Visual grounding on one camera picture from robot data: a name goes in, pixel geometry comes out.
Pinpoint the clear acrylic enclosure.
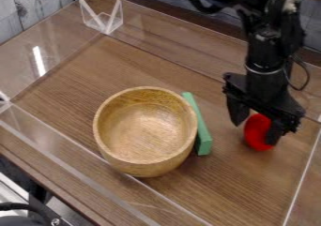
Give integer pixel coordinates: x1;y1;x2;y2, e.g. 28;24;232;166
0;0;321;226

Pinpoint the black metal bracket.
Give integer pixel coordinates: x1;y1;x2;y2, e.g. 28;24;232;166
28;193;72;226

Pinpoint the black cable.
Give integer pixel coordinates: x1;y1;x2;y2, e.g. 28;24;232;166
0;203;31;213

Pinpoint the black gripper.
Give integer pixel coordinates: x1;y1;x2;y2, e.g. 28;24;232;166
222;72;307;146

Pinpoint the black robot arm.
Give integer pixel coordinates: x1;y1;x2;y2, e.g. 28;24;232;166
189;0;307;146

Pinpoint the red felt strawberry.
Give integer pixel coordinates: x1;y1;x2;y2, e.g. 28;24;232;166
244;113;272;151

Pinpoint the wooden bowl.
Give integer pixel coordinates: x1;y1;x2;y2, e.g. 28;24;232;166
93;86;198;177

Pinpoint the green rectangular block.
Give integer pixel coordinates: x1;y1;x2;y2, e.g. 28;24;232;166
182;92;213;156

